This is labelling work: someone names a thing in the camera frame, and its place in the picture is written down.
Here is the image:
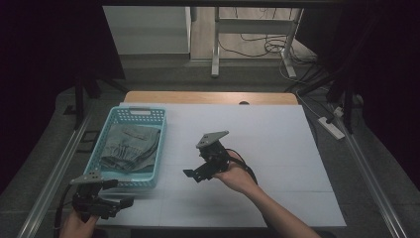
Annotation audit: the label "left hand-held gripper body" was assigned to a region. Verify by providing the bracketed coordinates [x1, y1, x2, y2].
[69, 171, 120, 223]

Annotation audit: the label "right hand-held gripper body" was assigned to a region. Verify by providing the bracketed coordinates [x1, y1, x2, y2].
[194, 130, 231, 182]

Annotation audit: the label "grey denim pants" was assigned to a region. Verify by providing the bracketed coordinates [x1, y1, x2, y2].
[98, 123, 162, 174]

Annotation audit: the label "light blue plastic basket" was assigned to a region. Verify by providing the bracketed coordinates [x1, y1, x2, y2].
[82, 106, 167, 191]

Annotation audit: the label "person's right hand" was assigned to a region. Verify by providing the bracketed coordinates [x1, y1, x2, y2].
[212, 150, 262, 196]

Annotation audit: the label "person's left hand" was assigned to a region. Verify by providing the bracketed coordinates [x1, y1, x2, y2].
[58, 211, 100, 238]

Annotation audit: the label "black floor plate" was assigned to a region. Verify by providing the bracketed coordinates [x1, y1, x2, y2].
[77, 130, 102, 154]

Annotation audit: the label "white table mat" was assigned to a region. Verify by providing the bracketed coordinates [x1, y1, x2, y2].
[97, 102, 347, 229]

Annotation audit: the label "black metal stand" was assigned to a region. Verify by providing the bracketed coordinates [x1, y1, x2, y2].
[325, 75, 365, 135]
[63, 65, 127, 130]

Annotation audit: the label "white power strip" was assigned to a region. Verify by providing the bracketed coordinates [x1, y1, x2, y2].
[317, 116, 346, 141]

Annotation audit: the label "dark curtain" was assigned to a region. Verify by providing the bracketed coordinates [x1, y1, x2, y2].
[296, 6, 420, 182]
[0, 0, 126, 196]

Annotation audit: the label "white cabinet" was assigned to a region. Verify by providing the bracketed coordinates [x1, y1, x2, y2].
[102, 5, 192, 56]

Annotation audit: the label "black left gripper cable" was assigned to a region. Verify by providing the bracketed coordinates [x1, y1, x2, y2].
[53, 183, 75, 232]

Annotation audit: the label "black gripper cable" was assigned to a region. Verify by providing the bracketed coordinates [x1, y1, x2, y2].
[53, 183, 75, 232]
[226, 148, 260, 185]

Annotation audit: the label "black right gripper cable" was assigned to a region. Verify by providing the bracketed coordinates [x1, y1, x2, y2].
[226, 148, 260, 185]

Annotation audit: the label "silver metal rail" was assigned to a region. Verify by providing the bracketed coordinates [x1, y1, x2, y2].
[330, 105, 409, 238]
[16, 108, 95, 238]

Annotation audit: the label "white power cable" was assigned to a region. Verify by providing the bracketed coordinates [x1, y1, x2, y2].
[295, 90, 323, 121]

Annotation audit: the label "white desk frame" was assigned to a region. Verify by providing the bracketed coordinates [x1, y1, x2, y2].
[211, 7, 305, 78]

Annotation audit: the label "tangle of floor cables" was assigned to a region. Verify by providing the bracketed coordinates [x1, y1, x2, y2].
[219, 8, 320, 67]

